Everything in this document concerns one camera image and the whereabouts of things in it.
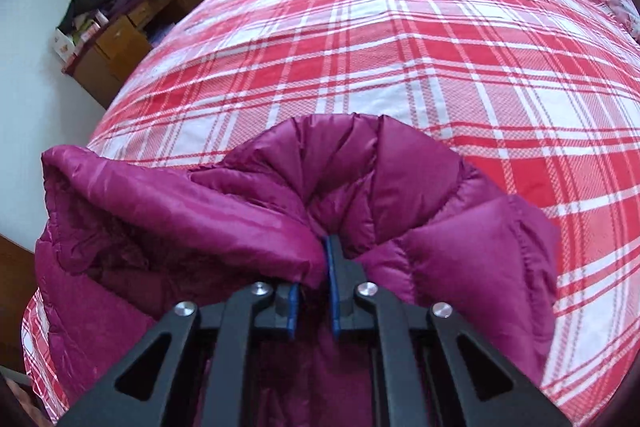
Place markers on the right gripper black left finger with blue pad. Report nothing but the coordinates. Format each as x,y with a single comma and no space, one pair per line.
191,368

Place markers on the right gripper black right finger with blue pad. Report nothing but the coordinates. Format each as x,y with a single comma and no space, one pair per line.
429,367

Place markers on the magenta quilted down jacket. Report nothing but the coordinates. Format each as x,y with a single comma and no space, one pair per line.
123,244

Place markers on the brown wooden door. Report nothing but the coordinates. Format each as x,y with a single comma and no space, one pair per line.
17,285

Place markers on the brown wooden desk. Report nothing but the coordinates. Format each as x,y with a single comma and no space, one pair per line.
109,53

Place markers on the red white plaid bed sheet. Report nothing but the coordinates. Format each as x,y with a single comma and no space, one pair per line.
540,95

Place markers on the white gift box on desk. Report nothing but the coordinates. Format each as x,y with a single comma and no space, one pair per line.
63,45

